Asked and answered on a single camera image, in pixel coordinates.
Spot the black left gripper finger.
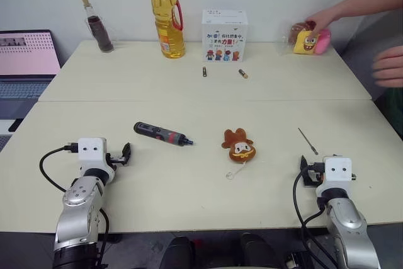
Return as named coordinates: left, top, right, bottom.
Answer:
left=122, top=142, right=132, bottom=166

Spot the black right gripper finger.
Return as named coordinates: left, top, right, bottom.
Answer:
left=300, top=154, right=311, bottom=176

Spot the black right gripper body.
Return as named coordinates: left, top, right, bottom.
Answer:
left=302, top=161, right=327, bottom=188

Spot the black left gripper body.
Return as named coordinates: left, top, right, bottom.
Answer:
left=105, top=152, right=125, bottom=168

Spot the thin metal rod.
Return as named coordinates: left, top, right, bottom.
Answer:
left=297, top=127, right=319, bottom=156

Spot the brown monkey plush keychain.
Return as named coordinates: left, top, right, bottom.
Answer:
left=222, top=128, right=258, bottom=182

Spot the clear plastic bag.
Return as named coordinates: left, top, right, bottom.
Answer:
left=278, top=19, right=332, bottom=57

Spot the person's left hand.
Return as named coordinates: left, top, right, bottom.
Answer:
left=372, top=45, right=403, bottom=89

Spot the person's right hand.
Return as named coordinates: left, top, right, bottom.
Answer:
left=305, top=8, right=336, bottom=40

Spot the dark rounded shape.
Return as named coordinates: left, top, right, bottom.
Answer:
left=240, top=232, right=285, bottom=269
left=156, top=235, right=203, bottom=269

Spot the person's green garment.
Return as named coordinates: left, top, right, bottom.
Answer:
left=382, top=87, right=403, bottom=140

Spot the small black object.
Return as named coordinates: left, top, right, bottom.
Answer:
left=8, top=118, right=24, bottom=133

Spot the white flat object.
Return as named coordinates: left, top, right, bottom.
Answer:
left=0, top=120, right=15, bottom=135

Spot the cooking oil bottle red cap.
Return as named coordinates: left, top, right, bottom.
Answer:
left=150, top=0, right=187, bottom=60

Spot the corked glass bottle dark liquid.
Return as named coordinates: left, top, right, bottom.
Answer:
left=80, top=0, right=115, bottom=53

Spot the yellow SpongeBob plush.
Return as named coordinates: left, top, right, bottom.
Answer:
left=292, top=28, right=320, bottom=55

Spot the pink plush toy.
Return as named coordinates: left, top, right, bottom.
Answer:
left=314, top=28, right=332, bottom=54

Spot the grey open laptop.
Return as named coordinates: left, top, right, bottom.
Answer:
left=0, top=29, right=62, bottom=120

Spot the white printed cardboard box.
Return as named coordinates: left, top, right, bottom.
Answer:
left=201, top=9, right=247, bottom=63

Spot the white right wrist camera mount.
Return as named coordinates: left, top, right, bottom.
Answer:
left=315, top=156, right=353, bottom=199

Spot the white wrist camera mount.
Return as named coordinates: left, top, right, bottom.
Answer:
left=315, top=156, right=353, bottom=199
left=77, top=137, right=116, bottom=185

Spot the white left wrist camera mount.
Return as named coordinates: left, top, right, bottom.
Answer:
left=77, top=137, right=116, bottom=185

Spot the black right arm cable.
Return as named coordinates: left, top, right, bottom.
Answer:
left=292, top=173, right=328, bottom=269

